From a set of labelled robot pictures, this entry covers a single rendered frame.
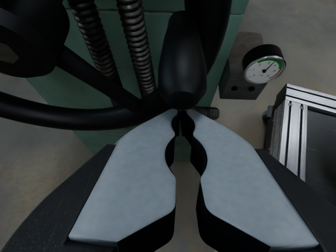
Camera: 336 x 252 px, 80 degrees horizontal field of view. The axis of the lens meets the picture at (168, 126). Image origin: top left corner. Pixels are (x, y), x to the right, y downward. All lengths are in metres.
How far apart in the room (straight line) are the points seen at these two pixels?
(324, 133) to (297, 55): 0.72
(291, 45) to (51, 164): 1.56
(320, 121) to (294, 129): 0.14
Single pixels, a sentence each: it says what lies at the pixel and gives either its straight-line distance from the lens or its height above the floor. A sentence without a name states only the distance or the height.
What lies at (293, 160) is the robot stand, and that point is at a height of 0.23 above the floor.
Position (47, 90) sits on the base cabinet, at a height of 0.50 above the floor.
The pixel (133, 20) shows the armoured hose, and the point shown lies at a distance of 0.22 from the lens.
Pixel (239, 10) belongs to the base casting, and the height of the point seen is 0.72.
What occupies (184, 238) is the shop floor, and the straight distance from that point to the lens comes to 0.91.
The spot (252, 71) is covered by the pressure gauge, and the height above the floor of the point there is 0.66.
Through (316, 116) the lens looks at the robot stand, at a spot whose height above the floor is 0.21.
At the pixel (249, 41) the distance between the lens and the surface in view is 0.48.
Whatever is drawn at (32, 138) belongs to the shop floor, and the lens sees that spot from 1.18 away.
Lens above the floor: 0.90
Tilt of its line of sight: 62 degrees down
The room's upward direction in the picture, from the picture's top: 2 degrees clockwise
